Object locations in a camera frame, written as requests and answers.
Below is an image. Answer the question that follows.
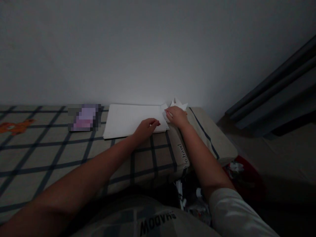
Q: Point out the person's left hand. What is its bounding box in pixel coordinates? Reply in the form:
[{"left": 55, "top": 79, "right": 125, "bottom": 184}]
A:
[{"left": 133, "top": 118, "right": 160, "bottom": 139}]

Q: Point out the person's right hand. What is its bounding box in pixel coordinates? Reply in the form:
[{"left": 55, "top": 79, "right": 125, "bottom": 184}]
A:
[{"left": 164, "top": 105, "right": 190, "bottom": 129}]

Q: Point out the small white paper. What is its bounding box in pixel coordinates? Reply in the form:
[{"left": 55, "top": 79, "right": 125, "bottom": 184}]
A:
[{"left": 160, "top": 102, "right": 173, "bottom": 123}]

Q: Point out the white pointed paper figure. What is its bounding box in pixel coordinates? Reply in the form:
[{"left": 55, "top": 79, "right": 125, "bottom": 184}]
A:
[{"left": 170, "top": 97, "right": 190, "bottom": 111}]

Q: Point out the stack of white paper sheets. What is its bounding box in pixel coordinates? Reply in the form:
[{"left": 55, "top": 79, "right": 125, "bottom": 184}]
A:
[{"left": 102, "top": 103, "right": 171, "bottom": 141}]

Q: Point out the person's body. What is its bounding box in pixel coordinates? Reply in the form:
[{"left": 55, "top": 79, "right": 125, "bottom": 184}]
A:
[{"left": 78, "top": 194, "right": 223, "bottom": 237}]

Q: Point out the checked beige bed sheet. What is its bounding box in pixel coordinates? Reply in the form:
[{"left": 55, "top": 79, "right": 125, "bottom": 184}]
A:
[{"left": 0, "top": 105, "right": 238, "bottom": 224}]

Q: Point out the red waste bin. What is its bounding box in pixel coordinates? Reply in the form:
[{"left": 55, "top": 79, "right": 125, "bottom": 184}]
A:
[{"left": 222, "top": 155, "right": 263, "bottom": 199}]

